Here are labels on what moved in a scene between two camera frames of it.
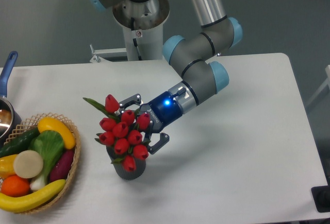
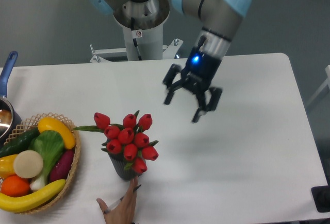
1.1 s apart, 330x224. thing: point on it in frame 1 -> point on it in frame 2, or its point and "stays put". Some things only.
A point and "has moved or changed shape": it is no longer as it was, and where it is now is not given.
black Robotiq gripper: x=163 y=110 -> x=197 y=75
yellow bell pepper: x=6 y=166 stays put
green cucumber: x=20 y=143 stays put
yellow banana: x=19 y=204 stays put
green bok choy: x=49 y=144 stays put
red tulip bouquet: x=122 y=130 has moved or changed shape
